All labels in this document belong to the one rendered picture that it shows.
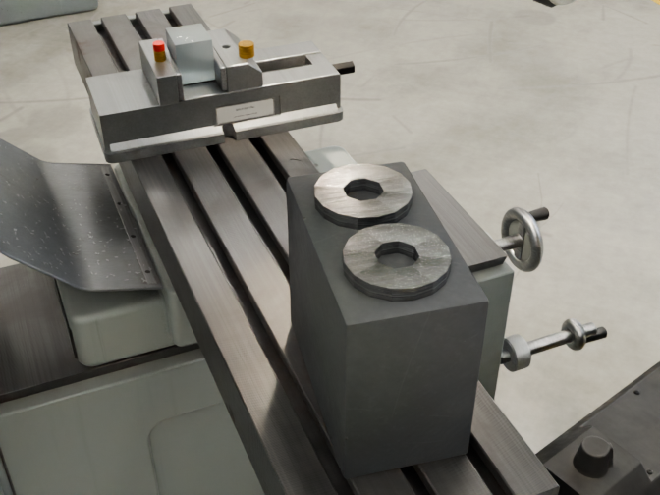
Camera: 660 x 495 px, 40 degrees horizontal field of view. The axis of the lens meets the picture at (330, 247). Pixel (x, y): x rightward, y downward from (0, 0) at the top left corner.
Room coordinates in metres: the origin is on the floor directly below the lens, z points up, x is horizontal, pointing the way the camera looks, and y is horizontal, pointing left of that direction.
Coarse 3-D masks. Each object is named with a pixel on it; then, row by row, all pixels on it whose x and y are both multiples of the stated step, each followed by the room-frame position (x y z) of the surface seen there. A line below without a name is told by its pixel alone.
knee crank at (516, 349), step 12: (564, 324) 1.18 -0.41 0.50; (576, 324) 1.16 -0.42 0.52; (588, 324) 1.18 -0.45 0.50; (516, 336) 1.13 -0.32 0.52; (552, 336) 1.15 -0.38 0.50; (564, 336) 1.15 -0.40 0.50; (576, 336) 1.15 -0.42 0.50; (588, 336) 1.17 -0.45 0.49; (600, 336) 1.18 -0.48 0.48; (504, 348) 1.13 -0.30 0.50; (516, 348) 1.11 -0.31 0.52; (528, 348) 1.11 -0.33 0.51; (540, 348) 1.13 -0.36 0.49; (552, 348) 1.14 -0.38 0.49; (576, 348) 1.14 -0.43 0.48; (504, 360) 1.10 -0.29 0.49; (516, 360) 1.09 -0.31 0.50; (528, 360) 1.10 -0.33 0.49
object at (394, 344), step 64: (320, 192) 0.68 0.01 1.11; (384, 192) 0.68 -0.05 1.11; (320, 256) 0.61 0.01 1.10; (384, 256) 0.61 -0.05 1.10; (448, 256) 0.59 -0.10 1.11; (320, 320) 0.60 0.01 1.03; (384, 320) 0.53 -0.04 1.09; (448, 320) 0.54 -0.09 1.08; (320, 384) 0.60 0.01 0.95; (384, 384) 0.53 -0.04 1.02; (448, 384) 0.54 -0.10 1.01; (384, 448) 0.53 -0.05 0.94; (448, 448) 0.54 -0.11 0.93
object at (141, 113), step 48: (144, 48) 1.18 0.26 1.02; (288, 48) 1.27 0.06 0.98; (96, 96) 1.12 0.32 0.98; (144, 96) 1.12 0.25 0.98; (192, 96) 1.12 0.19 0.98; (240, 96) 1.13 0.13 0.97; (288, 96) 1.16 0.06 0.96; (336, 96) 1.18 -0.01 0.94; (144, 144) 1.08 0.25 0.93; (192, 144) 1.09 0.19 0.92
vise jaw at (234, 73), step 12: (216, 36) 1.22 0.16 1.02; (228, 36) 1.22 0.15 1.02; (216, 48) 1.18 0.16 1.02; (228, 48) 1.18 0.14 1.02; (216, 60) 1.15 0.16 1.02; (228, 60) 1.15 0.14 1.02; (240, 60) 1.15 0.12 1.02; (252, 60) 1.17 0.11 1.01; (216, 72) 1.15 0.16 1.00; (228, 72) 1.13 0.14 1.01; (240, 72) 1.13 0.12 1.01; (252, 72) 1.14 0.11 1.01; (228, 84) 1.13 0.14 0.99; (240, 84) 1.13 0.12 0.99; (252, 84) 1.14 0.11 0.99
